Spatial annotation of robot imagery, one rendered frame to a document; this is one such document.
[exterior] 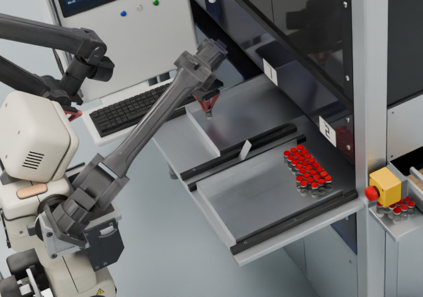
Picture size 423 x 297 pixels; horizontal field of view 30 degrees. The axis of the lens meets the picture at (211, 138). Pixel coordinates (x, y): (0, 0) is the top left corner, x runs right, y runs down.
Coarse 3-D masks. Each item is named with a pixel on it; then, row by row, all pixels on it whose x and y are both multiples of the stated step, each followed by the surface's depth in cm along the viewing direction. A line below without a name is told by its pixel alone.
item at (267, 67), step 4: (264, 60) 250; (264, 64) 251; (268, 64) 248; (264, 68) 253; (268, 68) 249; (272, 68) 246; (264, 72) 254; (268, 72) 251; (272, 72) 248; (268, 76) 252; (272, 76) 249; (276, 76) 246; (272, 80) 251; (276, 80) 247; (276, 84) 248
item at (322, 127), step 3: (321, 120) 226; (321, 123) 227; (324, 123) 225; (321, 126) 228; (324, 126) 226; (327, 126) 224; (321, 129) 229; (324, 129) 227; (327, 129) 225; (330, 129) 222; (324, 132) 228; (330, 132) 223; (333, 132) 222; (324, 135) 229; (330, 135) 224; (333, 135) 223; (327, 138) 227; (330, 138) 225; (333, 138) 224; (330, 141) 226; (333, 141) 224; (333, 144) 225
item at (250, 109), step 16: (256, 80) 266; (224, 96) 264; (240, 96) 265; (256, 96) 263; (272, 96) 262; (192, 112) 262; (224, 112) 260; (240, 112) 259; (256, 112) 257; (272, 112) 256; (288, 112) 255; (208, 128) 255; (224, 128) 254; (240, 128) 252; (256, 128) 251; (272, 128) 246; (224, 144) 248; (240, 144) 243
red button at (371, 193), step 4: (368, 188) 208; (372, 188) 207; (364, 192) 209; (368, 192) 207; (372, 192) 207; (376, 192) 207; (368, 196) 208; (372, 196) 207; (376, 196) 207; (372, 200) 208
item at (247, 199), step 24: (288, 144) 240; (240, 168) 237; (264, 168) 238; (216, 192) 233; (240, 192) 232; (264, 192) 230; (288, 192) 229; (336, 192) 222; (216, 216) 225; (240, 216) 224; (264, 216) 223; (288, 216) 218; (240, 240) 215
